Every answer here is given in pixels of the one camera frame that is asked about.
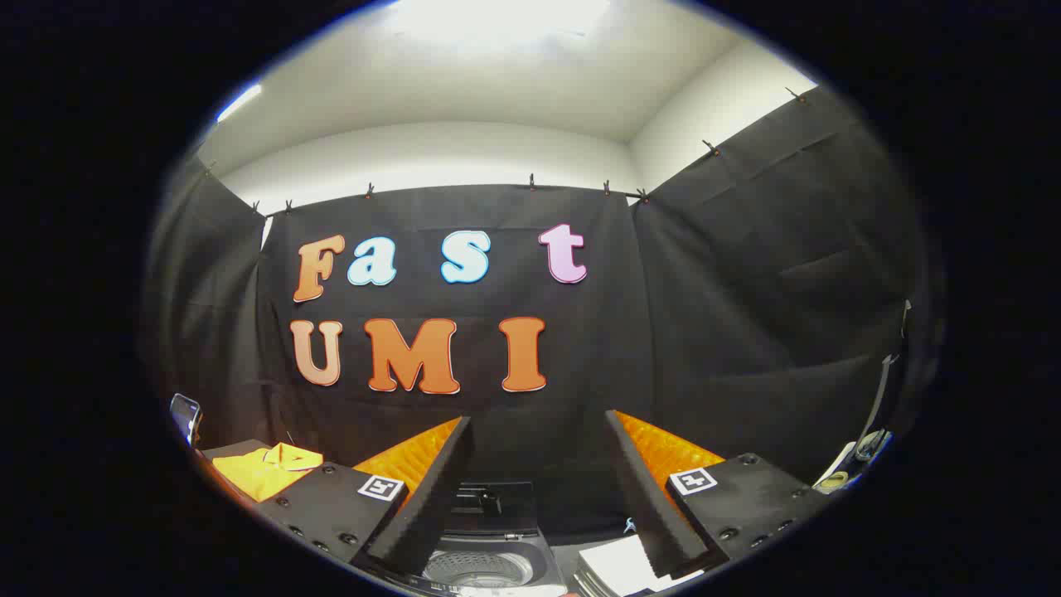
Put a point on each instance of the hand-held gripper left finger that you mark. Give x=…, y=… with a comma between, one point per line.
x=431, y=497

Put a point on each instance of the grey cabinet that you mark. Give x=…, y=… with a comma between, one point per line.
x=228, y=450

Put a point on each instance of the white sheet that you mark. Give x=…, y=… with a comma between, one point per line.
x=622, y=568

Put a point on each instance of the black backdrop cloth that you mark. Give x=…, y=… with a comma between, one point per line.
x=663, y=332

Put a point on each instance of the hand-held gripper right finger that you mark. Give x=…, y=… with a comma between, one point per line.
x=646, y=497

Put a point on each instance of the black smartphone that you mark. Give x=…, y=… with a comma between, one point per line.
x=186, y=419

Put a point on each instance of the dark glass washing machine lid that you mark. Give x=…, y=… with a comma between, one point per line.
x=497, y=506

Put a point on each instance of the white round object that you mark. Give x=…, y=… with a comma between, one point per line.
x=837, y=479

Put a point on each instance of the yellow polo shirt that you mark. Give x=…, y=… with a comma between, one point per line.
x=261, y=474

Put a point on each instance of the grey washing machine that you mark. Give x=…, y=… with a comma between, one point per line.
x=539, y=564

